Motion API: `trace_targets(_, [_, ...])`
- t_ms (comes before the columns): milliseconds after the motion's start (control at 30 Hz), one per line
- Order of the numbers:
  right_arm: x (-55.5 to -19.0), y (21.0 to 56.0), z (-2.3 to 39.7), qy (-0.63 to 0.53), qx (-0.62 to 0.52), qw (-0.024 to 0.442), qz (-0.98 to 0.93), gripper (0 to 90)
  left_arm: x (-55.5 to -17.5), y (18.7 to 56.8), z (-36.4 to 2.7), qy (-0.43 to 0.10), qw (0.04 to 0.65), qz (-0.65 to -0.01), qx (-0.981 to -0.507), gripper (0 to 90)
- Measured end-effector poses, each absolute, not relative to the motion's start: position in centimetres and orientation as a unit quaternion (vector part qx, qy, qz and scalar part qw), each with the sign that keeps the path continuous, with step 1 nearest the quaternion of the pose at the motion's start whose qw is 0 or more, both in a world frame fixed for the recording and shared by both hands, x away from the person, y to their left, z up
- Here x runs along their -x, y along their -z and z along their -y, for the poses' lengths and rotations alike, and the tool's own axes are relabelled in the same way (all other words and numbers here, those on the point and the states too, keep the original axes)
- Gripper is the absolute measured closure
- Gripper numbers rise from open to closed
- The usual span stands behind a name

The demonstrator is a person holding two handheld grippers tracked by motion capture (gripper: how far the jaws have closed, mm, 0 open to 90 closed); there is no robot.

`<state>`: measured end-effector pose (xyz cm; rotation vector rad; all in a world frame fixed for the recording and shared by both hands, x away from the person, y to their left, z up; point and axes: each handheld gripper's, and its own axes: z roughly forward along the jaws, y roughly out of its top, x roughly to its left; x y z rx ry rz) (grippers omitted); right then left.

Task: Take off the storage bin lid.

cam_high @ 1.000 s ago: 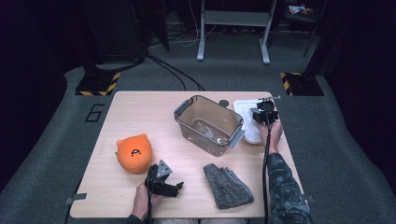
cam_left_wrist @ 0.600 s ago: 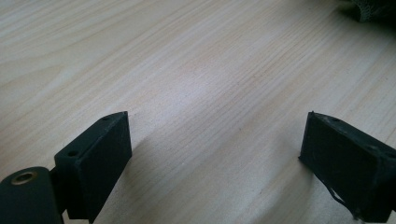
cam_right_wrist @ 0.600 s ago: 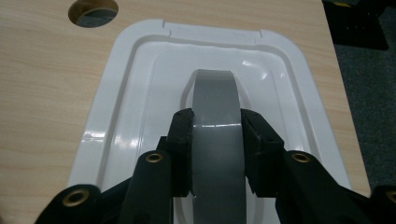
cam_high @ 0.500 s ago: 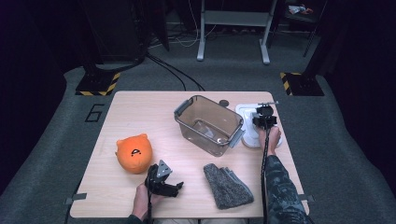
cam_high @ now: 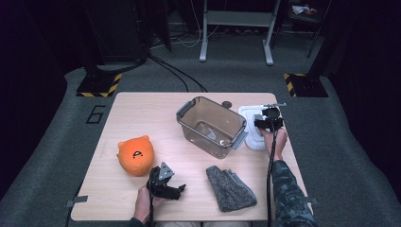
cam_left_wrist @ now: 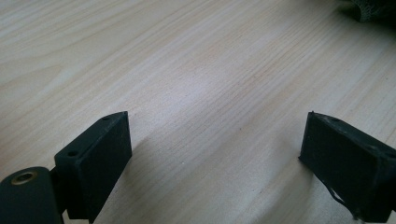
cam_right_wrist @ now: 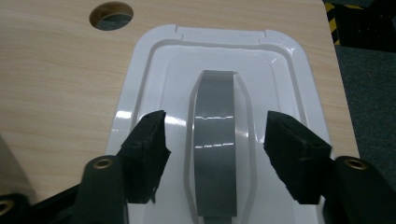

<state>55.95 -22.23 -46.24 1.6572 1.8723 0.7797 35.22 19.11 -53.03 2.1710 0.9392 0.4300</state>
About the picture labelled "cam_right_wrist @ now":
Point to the black stand with striped base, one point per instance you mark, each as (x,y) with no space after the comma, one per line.
(364,25)

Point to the grey lidded storage box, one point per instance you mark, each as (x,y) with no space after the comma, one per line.
(174,81)

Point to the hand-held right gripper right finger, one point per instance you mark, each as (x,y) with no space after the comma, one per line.
(295,158)

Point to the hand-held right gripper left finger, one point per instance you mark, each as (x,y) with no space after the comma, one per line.
(146,155)

